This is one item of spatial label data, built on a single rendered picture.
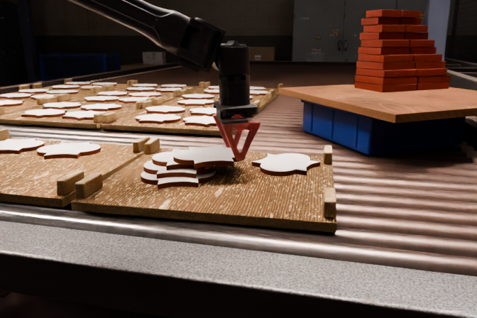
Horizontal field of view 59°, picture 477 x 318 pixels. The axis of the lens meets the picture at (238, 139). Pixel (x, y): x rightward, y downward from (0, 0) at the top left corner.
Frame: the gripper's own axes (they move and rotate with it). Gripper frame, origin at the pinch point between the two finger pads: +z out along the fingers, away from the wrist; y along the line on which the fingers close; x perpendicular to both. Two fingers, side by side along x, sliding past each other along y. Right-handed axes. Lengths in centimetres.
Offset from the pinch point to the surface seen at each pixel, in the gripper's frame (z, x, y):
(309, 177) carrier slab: 4.3, 12.6, 6.2
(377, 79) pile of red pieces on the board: -9, 48, -31
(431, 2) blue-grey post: -37, 128, -118
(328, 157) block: 2.9, 19.2, -0.2
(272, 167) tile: 3.2, 6.7, 2.3
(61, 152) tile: 2.4, -34.6, -18.1
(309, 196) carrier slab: 4.3, 8.8, 15.7
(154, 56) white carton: 4, 4, -678
